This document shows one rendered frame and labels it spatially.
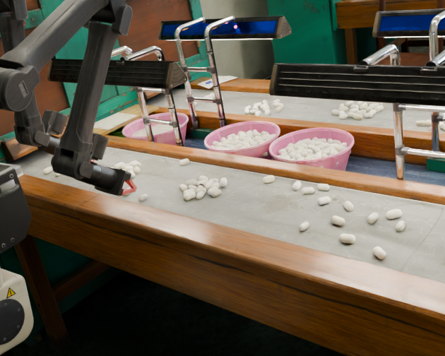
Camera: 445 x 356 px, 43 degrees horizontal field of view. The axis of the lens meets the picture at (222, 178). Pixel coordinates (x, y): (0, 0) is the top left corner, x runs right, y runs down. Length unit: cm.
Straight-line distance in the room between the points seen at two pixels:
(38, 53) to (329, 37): 339
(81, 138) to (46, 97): 97
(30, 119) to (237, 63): 323
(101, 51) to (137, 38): 123
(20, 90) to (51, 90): 120
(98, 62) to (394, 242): 80
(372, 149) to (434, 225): 56
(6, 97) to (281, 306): 72
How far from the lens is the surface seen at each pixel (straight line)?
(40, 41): 124
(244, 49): 487
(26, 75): 117
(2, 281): 139
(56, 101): 238
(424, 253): 130
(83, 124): 140
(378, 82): 129
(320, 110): 220
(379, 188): 153
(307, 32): 449
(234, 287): 138
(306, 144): 193
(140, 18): 265
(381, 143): 187
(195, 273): 145
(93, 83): 140
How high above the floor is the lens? 145
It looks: 24 degrees down
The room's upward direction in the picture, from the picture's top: 11 degrees counter-clockwise
